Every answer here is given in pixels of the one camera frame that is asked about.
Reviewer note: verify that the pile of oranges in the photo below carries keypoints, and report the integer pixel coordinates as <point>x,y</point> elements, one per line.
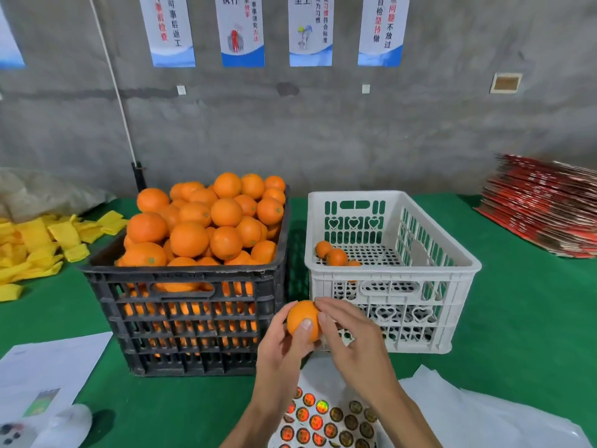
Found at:
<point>191,238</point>

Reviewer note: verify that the person's right hand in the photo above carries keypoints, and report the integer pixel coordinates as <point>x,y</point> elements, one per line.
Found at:
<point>359,354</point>

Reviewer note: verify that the black plastic crate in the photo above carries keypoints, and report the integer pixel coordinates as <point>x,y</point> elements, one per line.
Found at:
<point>242,273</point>

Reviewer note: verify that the beige woven sack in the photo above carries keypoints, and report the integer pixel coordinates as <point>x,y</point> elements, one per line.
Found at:
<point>37,193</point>

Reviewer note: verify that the pile of yellow bags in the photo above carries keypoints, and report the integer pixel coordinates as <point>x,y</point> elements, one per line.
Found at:
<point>37,242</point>

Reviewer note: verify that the beige wall plate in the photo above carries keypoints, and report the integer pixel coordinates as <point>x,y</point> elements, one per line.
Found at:
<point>506,83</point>

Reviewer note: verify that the blue white wall poster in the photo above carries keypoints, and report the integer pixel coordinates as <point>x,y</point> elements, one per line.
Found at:
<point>240,28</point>
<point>168,28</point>
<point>311,28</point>
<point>384,28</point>

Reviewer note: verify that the white printed paper sheet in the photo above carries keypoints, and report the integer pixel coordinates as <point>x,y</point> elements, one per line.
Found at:
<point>51,368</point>

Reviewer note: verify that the green felt table cover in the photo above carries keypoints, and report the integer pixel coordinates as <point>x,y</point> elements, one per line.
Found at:
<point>532,322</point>

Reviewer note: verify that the white plastic crate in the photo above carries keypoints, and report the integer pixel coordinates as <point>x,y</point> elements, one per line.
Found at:
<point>359,196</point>

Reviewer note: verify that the stack of red cardboard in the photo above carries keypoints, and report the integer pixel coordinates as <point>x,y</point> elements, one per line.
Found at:
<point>546,205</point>

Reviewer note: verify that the person's right forearm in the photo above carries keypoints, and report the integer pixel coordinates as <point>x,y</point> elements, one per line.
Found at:
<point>406,426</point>

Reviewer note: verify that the white pole with black base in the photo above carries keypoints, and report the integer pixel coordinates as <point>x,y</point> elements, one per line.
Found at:
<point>117,88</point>

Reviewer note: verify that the person's left hand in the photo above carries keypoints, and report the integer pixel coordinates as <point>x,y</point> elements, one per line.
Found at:
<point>278,368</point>

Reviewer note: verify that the white notice with blue border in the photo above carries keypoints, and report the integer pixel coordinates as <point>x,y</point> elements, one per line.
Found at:
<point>9,37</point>

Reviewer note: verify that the white handheld controller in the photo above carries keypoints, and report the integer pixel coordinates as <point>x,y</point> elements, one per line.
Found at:
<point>56,426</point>

